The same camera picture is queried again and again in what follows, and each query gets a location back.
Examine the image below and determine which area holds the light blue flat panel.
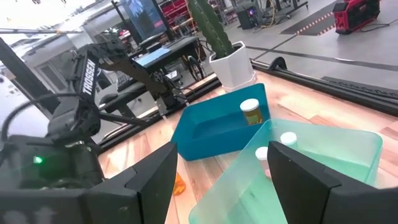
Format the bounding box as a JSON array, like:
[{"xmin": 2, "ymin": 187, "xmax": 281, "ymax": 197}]
[{"xmin": 135, "ymin": 46, "xmax": 172, "ymax": 68}]

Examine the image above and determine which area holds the dark grey desk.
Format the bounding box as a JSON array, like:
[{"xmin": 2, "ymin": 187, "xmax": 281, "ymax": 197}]
[{"xmin": 130, "ymin": 35, "xmax": 206, "ymax": 82}]

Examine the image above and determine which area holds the translucent green plastic bin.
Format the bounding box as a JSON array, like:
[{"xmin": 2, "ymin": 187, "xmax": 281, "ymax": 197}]
[{"xmin": 188, "ymin": 118, "xmax": 384, "ymax": 224}]

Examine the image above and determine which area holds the large orange white-capped medicine bottle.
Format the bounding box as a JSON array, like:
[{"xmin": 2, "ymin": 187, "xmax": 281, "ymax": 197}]
[{"xmin": 239, "ymin": 98, "xmax": 264, "ymax": 126}]

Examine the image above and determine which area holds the dark mat with striped edge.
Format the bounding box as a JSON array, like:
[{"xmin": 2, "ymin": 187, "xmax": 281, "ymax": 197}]
[{"xmin": 280, "ymin": 0, "xmax": 343, "ymax": 37}]

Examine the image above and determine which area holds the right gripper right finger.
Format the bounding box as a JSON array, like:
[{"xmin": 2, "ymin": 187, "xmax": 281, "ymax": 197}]
[{"xmin": 267, "ymin": 140, "xmax": 398, "ymax": 224}]

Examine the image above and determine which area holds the red and black equipment case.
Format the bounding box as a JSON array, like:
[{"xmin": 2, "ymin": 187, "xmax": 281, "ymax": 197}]
[{"xmin": 331, "ymin": 0, "xmax": 381, "ymax": 35}]

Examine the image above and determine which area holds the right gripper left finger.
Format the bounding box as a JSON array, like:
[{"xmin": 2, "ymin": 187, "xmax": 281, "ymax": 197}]
[{"xmin": 82, "ymin": 142, "xmax": 179, "ymax": 224}]

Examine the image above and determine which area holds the black computer tower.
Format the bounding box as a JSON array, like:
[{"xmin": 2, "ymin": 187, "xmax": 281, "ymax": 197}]
[{"xmin": 235, "ymin": 2, "xmax": 265, "ymax": 30}]

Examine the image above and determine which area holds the black aluminium table frame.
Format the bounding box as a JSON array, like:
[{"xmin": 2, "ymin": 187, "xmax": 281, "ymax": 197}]
[{"xmin": 0, "ymin": 37, "xmax": 398, "ymax": 150}]

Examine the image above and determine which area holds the blue plastic bin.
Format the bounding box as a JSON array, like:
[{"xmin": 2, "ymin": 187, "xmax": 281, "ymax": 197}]
[{"xmin": 170, "ymin": 82, "xmax": 271, "ymax": 162}]

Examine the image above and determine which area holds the monitor with blue pink display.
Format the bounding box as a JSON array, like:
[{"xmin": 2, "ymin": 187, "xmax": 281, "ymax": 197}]
[{"xmin": 119, "ymin": 0, "xmax": 169, "ymax": 41}]

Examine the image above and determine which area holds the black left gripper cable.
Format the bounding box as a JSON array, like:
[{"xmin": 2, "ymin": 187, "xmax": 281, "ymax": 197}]
[{"xmin": 0, "ymin": 91, "xmax": 81, "ymax": 144}]

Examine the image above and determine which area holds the small white-capped medicine bottle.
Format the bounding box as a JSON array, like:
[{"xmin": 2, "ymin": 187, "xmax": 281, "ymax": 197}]
[
  {"xmin": 254, "ymin": 146, "xmax": 271, "ymax": 178},
  {"xmin": 279, "ymin": 131, "xmax": 299, "ymax": 150},
  {"xmin": 172, "ymin": 171, "xmax": 187, "ymax": 197}
]

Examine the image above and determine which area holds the red storage rack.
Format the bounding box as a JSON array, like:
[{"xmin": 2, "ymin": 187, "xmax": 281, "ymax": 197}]
[{"xmin": 160, "ymin": 0, "xmax": 200, "ymax": 26}]

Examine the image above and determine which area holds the green cactus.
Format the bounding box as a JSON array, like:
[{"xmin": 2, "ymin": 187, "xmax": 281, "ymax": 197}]
[{"xmin": 187, "ymin": 0, "xmax": 236, "ymax": 60}]

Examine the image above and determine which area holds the white hexagonal plant pot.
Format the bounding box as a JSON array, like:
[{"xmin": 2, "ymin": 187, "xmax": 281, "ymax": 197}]
[{"xmin": 208, "ymin": 40, "xmax": 258, "ymax": 93}]

